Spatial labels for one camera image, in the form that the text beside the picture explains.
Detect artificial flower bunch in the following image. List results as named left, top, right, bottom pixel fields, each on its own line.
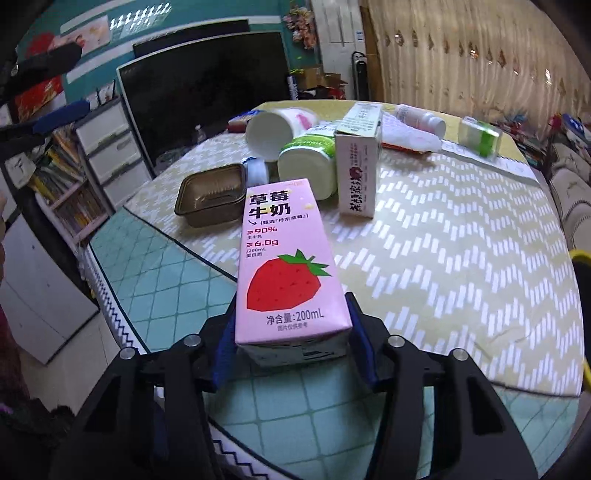
left=291, top=0, right=319, bottom=49

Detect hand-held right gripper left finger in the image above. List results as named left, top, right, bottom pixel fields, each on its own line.
left=55, top=295, right=241, bottom=480

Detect black wall-mounted screen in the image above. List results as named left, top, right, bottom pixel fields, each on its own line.
left=133, top=18, right=250, bottom=58

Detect beige patterned curtain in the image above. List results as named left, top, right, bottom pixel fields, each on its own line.
left=360, top=0, right=591, bottom=134

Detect black television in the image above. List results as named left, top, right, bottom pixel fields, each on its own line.
left=116, top=31, right=296, bottom=178

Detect mirror wall stickers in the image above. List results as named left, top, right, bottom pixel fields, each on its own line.
left=111, top=8, right=160, bottom=35

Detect white pill bottle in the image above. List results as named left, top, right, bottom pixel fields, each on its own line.
left=394, top=104, right=447, bottom=137

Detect bookshelf with books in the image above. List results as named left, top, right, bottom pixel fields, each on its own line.
left=0, top=124, right=116, bottom=245

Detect white board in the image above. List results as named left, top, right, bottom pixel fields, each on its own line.
left=0, top=215, right=100, bottom=365

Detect clear green plastic bottle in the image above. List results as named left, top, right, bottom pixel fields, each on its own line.
left=458, top=116, right=503, bottom=158

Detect tall white carton red print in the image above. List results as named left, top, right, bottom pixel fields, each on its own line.
left=334, top=122, right=383, bottom=219

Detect tower fan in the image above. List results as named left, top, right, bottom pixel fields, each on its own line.
left=352, top=52, right=380, bottom=101

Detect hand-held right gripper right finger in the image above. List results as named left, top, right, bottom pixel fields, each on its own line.
left=344, top=293, right=539, bottom=480

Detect brown plastic tray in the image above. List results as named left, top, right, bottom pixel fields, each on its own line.
left=174, top=164, right=247, bottom=228

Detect white drawer cabinet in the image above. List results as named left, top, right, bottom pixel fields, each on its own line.
left=74, top=95, right=155, bottom=210

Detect flower wall poster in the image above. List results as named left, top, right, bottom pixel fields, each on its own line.
left=25, top=14, right=112, bottom=58

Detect pile of cardboard boxes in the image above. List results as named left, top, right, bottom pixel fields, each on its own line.
left=288, top=67, right=349, bottom=100

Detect yellow chevron tablecloth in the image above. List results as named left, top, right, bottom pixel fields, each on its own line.
left=124, top=99, right=589, bottom=398

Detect beige embroidered sofa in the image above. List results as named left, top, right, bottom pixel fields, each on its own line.
left=545, top=138, right=591, bottom=259

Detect red blue snack packet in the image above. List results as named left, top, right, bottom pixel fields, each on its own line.
left=228, top=111, right=259, bottom=134

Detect white green yogurt tub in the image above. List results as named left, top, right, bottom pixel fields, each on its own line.
left=277, top=131, right=339, bottom=200

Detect pink strawberry milk carton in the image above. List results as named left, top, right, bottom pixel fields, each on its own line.
left=235, top=178, right=354, bottom=367

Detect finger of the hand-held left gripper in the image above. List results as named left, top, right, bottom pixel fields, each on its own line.
left=0, top=100, right=90, bottom=145
left=14, top=44, right=83, bottom=90

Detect red cardboard box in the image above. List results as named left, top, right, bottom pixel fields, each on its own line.
left=14, top=76, right=65, bottom=121

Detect teal checked tablecloth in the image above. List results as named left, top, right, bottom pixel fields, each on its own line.
left=88, top=205, right=580, bottom=480

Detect white foam net sleeve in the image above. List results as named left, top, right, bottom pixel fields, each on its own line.
left=379, top=113, right=443, bottom=152

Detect small white blue cup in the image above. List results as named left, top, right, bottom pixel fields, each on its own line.
left=241, top=157, right=269, bottom=188

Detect white paper cup pink print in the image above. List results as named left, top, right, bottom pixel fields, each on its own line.
left=245, top=107, right=319, bottom=162

